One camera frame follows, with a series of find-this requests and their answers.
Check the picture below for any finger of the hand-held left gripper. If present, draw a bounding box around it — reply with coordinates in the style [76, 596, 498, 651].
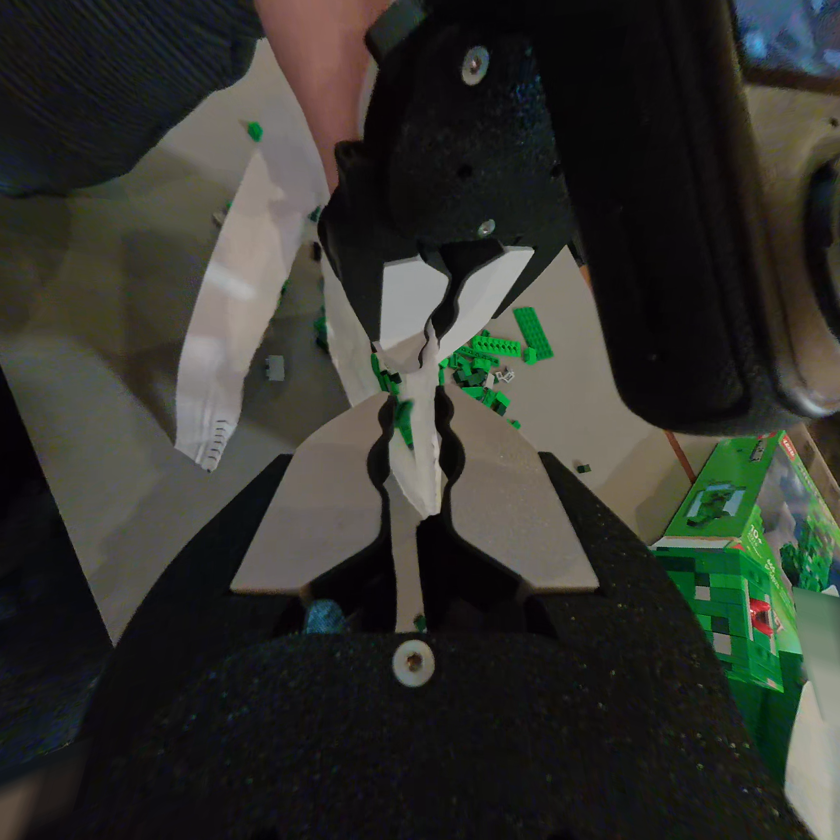
[432, 246, 537, 361]
[373, 255, 454, 361]

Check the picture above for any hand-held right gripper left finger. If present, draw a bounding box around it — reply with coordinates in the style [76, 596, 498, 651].
[230, 392, 396, 595]

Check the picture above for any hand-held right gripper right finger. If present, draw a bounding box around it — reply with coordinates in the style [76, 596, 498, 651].
[413, 385, 600, 626]

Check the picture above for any white printed paper bag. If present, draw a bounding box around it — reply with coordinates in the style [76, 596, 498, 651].
[319, 246, 454, 519]

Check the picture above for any grey desk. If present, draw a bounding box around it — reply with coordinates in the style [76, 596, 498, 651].
[0, 39, 697, 647]

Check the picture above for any person's left hand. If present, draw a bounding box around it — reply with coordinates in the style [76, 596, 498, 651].
[255, 0, 395, 188]

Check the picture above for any green plate with holes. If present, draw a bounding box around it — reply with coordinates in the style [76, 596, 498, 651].
[467, 331, 523, 359]

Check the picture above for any large green studded plate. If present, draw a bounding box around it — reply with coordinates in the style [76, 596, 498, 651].
[512, 306, 556, 365]

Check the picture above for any handful of small green bricks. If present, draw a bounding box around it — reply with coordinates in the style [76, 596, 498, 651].
[369, 351, 416, 450]

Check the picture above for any green mosaic block build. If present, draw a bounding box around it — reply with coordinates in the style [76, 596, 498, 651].
[651, 543, 811, 788]

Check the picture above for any green toy box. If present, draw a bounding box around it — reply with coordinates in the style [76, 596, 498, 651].
[655, 430, 840, 595]

